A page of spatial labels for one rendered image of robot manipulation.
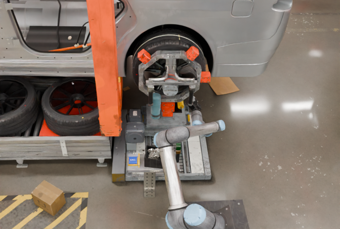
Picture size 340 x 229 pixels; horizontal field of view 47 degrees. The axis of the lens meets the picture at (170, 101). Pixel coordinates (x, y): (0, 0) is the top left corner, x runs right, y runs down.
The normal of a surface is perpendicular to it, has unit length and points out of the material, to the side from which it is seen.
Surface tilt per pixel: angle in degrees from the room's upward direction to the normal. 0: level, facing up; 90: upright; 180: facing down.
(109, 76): 90
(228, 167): 0
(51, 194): 0
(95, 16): 90
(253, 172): 0
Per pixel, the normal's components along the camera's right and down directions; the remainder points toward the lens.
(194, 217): -0.57, -0.55
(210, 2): 0.05, 0.69
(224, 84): 0.06, -0.74
